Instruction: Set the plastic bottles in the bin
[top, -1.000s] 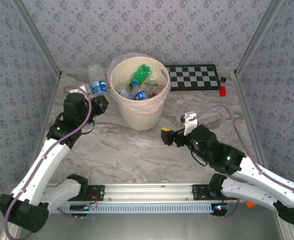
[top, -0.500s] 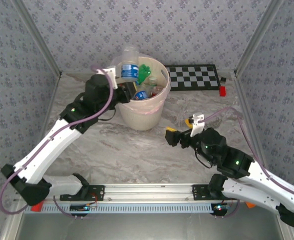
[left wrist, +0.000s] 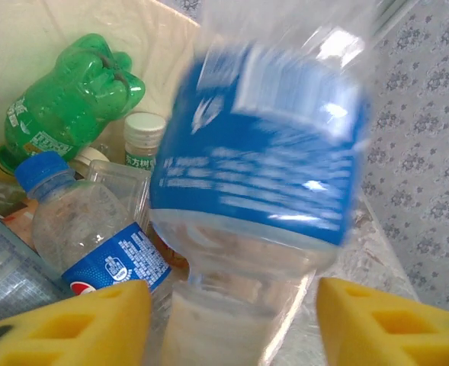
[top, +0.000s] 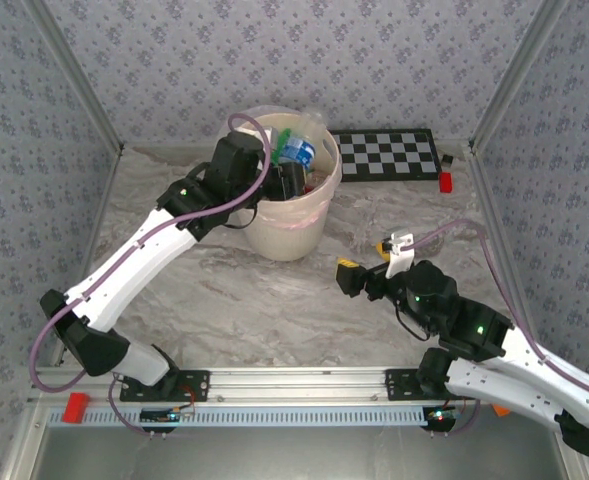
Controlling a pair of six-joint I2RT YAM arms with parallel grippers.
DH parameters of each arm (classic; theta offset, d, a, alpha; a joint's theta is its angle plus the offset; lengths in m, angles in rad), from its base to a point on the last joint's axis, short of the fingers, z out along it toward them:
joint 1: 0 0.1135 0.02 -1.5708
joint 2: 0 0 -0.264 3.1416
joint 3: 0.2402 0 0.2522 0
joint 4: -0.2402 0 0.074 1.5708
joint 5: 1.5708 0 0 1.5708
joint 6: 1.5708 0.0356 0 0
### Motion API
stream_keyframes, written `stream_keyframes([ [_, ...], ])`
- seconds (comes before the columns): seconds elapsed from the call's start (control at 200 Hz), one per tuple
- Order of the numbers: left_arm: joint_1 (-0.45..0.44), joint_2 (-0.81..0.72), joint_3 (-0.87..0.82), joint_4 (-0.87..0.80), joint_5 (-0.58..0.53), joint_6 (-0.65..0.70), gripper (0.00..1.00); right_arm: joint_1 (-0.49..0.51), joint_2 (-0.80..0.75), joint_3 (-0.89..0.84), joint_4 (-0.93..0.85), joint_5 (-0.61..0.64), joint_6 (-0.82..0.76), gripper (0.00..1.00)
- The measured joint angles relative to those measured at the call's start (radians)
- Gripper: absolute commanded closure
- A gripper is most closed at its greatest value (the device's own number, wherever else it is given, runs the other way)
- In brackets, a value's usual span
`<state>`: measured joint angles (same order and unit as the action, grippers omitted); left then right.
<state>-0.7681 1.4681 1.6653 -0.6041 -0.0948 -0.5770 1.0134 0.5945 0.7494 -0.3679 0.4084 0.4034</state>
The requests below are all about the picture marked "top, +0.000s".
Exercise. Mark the blue label bottle white cap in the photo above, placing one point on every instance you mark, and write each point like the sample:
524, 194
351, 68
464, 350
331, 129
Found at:
299, 150

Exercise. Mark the large green plastic bottle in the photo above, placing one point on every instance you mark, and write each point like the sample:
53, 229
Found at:
282, 142

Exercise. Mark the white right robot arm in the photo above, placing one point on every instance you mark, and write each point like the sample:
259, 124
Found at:
524, 370

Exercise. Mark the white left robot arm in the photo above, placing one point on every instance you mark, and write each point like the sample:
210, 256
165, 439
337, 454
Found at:
124, 270

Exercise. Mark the pink translucent bin liner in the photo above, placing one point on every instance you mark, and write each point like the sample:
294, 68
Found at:
299, 222

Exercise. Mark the beige plastic bin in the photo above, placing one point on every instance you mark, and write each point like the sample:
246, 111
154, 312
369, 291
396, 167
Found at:
284, 240

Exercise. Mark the red block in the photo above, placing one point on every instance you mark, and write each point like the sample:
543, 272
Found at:
75, 409
446, 182

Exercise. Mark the black white checkerboard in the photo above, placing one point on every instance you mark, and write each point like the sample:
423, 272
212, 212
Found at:
389, 155

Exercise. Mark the small black box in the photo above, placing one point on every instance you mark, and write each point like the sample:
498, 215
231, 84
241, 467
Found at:
447, 161

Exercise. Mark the right circuit board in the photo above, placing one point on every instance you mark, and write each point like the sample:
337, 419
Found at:
439, 416

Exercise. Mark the circuit board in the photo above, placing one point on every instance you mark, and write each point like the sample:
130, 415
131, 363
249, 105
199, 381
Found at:
164, 416
439, 416

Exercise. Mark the orange object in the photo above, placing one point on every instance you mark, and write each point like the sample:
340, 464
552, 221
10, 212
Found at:
501, 410

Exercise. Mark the left circuit board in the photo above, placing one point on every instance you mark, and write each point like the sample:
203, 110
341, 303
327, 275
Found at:
164, 416

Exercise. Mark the black right mount plate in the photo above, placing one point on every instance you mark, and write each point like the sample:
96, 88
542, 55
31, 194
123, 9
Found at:
399, 385

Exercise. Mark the black mount plate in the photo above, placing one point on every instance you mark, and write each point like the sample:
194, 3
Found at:
194, 385
399, 385

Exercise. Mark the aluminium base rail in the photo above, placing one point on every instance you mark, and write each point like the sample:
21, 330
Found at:
299, 385

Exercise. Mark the aluminium frame post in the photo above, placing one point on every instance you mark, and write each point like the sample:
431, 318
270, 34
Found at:
79, 80
514, 80

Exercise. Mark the black left mount plate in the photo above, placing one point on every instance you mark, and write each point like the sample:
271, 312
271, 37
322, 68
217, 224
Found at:
194, 385

